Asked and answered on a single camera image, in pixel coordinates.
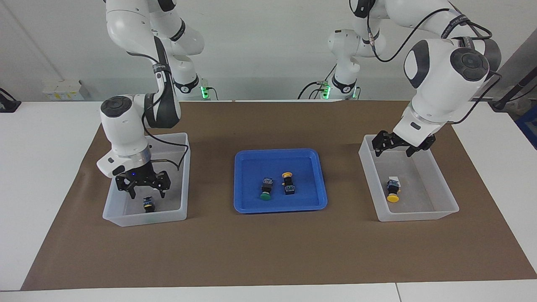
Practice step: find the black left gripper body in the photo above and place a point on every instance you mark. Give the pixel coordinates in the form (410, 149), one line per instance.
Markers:
(388, 140)

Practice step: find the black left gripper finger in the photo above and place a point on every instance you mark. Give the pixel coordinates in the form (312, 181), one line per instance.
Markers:
(377, 150)
(410, 152)

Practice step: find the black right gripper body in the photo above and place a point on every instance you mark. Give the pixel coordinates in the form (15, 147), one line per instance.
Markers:
(142, 176)

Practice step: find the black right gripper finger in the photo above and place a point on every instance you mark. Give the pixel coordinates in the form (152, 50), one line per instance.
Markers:
(162, 191)
(131, 193)

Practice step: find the green push button yellow clip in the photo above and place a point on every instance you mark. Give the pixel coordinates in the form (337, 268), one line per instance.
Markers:
(147, 205)

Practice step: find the yellow mushroom push button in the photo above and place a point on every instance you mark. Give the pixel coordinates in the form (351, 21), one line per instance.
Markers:
(288, 184)
(393, 193)

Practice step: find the green push button switch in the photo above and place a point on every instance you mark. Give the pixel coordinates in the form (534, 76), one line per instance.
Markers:
(266, 188)

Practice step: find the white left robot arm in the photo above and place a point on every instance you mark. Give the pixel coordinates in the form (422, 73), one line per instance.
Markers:
(436, 88)

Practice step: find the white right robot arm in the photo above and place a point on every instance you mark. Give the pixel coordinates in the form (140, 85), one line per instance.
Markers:
(126, 130)

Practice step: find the stack of white boxes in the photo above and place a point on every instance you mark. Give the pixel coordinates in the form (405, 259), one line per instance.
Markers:
(63, 90)

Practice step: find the translucent white plastic box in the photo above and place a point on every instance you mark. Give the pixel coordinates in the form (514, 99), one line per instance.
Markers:
(428, 193)
(176, 201)

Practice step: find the green lit base connector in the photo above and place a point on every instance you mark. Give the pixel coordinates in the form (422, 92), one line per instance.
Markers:
(205, 90)
(325, 89)

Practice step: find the blue plastic tray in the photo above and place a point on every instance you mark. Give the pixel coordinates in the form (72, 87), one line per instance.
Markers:
(251, 184)

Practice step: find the black stand pole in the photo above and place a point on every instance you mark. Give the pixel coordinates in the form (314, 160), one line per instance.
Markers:
(514, 90)

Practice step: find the blue crate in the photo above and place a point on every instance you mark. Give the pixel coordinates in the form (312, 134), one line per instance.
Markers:
(528, 126)

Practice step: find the brown table mat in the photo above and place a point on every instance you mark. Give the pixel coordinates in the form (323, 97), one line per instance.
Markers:
(268, 251)

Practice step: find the black desk object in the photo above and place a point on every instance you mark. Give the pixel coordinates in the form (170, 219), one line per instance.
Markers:
(8, 104)

